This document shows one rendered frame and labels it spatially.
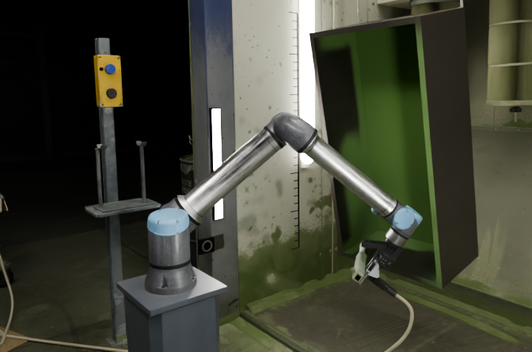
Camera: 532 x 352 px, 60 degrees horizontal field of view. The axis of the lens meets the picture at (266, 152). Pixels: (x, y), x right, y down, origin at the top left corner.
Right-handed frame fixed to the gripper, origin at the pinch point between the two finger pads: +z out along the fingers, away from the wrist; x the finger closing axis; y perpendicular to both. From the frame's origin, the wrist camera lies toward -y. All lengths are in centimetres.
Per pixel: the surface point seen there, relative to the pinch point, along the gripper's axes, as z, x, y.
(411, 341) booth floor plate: 27, 36, 45
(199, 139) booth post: 1, 35, -110
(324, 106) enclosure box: -53, 28, -59
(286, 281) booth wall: 58, 77, -24
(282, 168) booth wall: -4, 72, -65
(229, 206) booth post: 25, 41, -76
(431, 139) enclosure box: -66, -7, -10
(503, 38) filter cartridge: -139, 92, 1
